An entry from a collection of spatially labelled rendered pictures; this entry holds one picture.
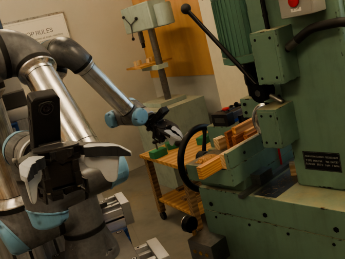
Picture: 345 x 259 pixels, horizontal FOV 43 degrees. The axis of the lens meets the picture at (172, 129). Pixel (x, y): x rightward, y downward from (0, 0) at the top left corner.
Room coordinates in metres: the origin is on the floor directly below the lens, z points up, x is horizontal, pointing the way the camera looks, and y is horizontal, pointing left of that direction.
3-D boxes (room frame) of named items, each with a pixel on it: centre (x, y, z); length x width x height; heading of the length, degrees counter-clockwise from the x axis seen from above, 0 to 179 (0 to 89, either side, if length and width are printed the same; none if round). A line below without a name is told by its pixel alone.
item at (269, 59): (1.25, -0.33, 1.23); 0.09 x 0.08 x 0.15; 39
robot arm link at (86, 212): (1.13, 0.31, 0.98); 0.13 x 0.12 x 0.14; 120
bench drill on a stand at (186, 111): (3.84, -0.03, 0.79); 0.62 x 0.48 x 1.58; 31
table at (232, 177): (1.63, -0.28, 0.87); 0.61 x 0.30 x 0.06; 129
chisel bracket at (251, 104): (1.50, -0.32, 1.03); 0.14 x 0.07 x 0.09; 39
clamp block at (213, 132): (1.69, -0.23, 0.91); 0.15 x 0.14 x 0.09; 129
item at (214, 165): (1.49, -0.28, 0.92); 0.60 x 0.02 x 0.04; 129
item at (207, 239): (1.46, -0.02, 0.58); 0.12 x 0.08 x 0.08; 39
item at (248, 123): (1.58, -0.28, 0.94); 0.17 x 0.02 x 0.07; 129
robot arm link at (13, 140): (0.84, 0.28, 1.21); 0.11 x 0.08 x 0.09; 30
